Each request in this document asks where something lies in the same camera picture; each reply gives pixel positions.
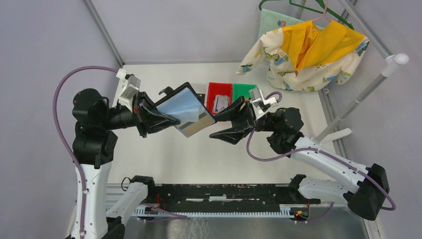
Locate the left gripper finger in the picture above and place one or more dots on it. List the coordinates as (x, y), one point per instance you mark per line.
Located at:
(159, 125)
(158, 110)

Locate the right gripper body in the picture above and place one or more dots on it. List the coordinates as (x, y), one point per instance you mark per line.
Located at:
(250, 114)

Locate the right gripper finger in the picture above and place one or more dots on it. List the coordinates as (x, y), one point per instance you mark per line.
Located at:
(236, 133)
(234, 113)

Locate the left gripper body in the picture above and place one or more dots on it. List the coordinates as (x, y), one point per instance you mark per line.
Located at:
(141, 113)

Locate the credit card with magnetic stripe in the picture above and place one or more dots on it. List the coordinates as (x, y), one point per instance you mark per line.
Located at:
(189, 128)

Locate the black leather card holder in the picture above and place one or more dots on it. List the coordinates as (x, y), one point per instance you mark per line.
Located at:
(182, 103)

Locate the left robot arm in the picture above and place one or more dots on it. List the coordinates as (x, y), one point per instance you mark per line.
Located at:
(93, 149)

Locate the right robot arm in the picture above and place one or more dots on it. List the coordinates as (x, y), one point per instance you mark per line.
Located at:
(363, 189)

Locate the cards in red bin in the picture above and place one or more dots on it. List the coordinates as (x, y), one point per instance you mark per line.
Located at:
(220, 103)

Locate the green plastic bin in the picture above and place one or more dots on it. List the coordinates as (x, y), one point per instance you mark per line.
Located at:
(239, 90)

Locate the red plastic bin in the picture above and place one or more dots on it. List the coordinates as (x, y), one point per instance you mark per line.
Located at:
(217, 89)

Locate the white plastic bin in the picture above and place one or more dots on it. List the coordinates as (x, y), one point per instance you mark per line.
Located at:
(201, 89)

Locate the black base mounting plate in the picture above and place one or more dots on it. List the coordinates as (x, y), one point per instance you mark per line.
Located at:
(225, 198)

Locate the yellow cream children's jacket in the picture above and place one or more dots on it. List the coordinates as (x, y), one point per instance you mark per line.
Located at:
(341, 52)

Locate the light green towel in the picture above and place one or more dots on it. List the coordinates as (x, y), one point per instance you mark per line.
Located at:
(270, 23)

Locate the pink clothes hanger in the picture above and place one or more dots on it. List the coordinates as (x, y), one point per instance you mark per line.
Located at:
(324, 13)

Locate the green clothes hanger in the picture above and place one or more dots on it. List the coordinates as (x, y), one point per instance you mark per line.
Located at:
(302, 6)

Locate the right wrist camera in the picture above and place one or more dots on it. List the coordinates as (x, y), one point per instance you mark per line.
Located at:
(259, 104)

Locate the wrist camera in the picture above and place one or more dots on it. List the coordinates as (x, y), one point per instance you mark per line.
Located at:
(259, 104)
(129, 87)

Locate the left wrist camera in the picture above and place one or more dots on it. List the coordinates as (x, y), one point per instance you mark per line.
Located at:
(129, 87)

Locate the white cable tray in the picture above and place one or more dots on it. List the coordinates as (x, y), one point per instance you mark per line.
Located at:
(284, 212)

